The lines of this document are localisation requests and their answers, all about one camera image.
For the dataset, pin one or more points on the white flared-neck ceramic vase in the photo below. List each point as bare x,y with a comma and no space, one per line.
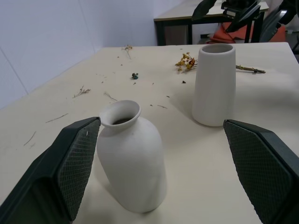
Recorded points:
135,163

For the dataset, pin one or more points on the dark grey office chair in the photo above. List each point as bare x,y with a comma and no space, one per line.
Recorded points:
271,24

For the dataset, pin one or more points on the small dark green object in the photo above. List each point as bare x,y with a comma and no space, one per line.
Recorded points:
135,75

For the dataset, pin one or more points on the thin dried stem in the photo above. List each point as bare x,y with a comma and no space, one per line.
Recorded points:
56,118
109,96
30,138

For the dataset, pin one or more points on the tall white tapered vase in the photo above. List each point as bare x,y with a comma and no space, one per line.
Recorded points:
213,88

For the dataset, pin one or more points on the branched dried twig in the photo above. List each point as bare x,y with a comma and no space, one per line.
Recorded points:
81,91

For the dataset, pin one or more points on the black-framed desk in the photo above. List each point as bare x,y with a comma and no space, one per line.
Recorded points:
177,17

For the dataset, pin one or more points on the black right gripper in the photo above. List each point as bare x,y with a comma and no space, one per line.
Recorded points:
236,5

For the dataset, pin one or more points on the yellow dried flower bunch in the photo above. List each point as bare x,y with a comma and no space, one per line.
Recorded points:
187,61

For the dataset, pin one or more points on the dried twig with bud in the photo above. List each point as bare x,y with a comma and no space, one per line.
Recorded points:
127,49

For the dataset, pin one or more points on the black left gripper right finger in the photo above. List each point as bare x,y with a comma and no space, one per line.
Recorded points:
266,172

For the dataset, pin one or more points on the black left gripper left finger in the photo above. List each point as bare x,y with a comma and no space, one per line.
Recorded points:
46,177

